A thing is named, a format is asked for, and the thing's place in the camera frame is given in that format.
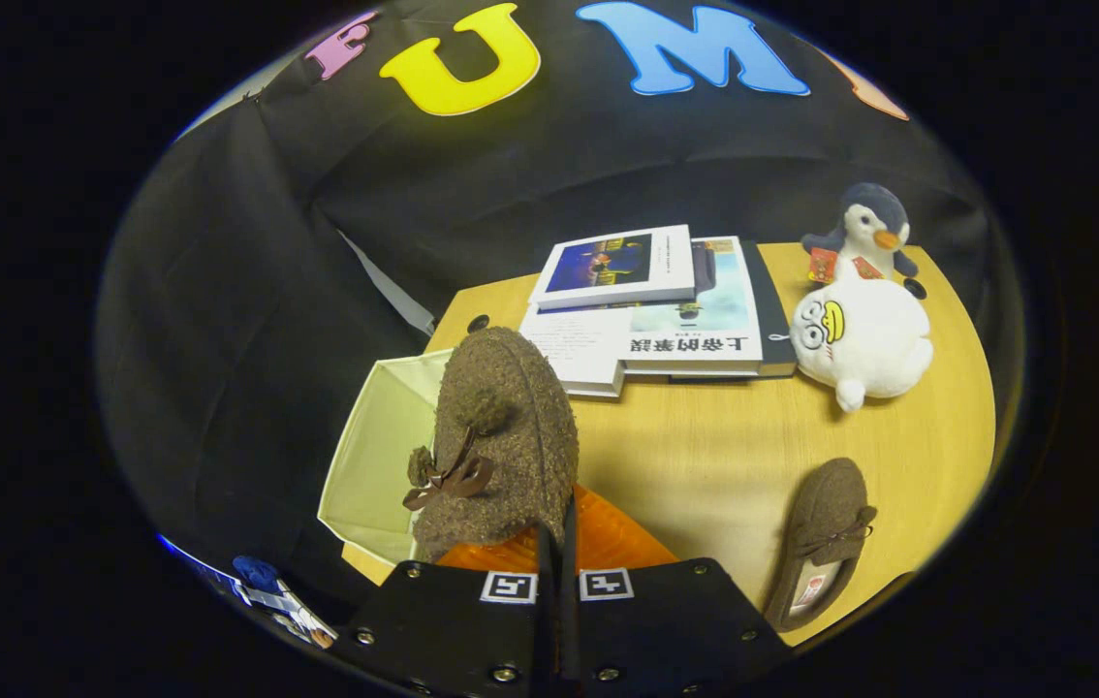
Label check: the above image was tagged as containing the green fabric storage box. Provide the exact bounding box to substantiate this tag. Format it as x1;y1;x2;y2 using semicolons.
317;349;458;565

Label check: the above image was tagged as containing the black book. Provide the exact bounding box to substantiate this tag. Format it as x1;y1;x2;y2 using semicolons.
690;239;798;379

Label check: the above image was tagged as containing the black backdrop cloth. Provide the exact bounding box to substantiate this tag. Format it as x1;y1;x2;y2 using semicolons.
94;0;1025;621

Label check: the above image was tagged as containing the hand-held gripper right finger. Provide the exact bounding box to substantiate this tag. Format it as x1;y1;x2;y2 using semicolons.
559;485;793;698

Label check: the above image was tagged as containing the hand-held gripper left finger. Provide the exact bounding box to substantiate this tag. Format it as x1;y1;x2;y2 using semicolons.
331;523;555;698

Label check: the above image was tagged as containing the blue crumpled cloth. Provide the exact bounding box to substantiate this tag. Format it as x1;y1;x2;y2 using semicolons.
232;555;281;594

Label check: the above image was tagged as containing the penguin plush toy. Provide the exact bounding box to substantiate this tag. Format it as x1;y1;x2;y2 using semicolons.
800;182;921;284

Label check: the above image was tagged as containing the brown fuzzy shoe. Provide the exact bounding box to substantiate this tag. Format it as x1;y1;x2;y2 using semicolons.
402;327;581;563
763;458;878;633

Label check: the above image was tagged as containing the small white picture-cover book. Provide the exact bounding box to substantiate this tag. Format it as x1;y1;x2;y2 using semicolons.
528;225;698;311

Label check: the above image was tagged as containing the sky-blue cover book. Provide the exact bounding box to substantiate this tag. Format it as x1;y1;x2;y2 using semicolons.
622;236;766;377

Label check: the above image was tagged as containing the white round plush toy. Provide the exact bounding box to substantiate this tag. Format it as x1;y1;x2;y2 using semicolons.
790;276;935;414

